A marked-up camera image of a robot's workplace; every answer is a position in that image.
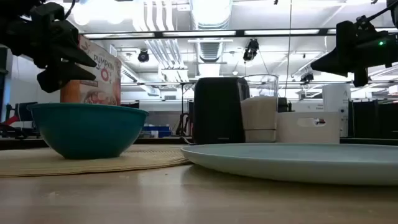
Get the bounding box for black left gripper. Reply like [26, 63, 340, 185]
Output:
[29, 1, 98, 94]

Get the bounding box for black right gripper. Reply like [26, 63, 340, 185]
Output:
[310, 14, 398, 88]

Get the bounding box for pumpkin cereal box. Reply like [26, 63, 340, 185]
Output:
[60, 34, 123, 106]

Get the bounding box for white tall appliance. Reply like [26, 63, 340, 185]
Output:
[321, 83, 353, 138]

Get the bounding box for black partition panels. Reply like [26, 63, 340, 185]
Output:
[347, 98, 398, 140]

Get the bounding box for teal bowl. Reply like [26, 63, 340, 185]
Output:
[27, 103, 150, 161]

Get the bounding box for white plastic bin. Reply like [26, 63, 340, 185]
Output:
[275, 111, 342, 144]

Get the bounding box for clear cup with white filling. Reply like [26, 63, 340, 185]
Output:
[239, 73, 280, 144]

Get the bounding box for light blue plate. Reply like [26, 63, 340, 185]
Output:
[180, 142, 398, 187]

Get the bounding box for blue storage bins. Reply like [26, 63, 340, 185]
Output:
[140, 125, 172, 139]

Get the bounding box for round woven beige placemat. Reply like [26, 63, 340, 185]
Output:
[0, 144, 192, 179]

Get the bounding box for black toaster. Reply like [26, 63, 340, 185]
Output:
[192, 77, 251, 145]

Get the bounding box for black hanging camera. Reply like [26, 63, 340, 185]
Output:
[137, 49, 150, 63]
[243, 38, 260, 62]
[299, 72, 315, 85]

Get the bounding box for thin hanging cable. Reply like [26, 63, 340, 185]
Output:
[284, 0, 294, 98]

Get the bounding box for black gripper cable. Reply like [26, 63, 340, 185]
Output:
[365, 0, 398, 23]

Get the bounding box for black overhead frame bar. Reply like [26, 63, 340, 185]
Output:
[79, 27, 398, 40]

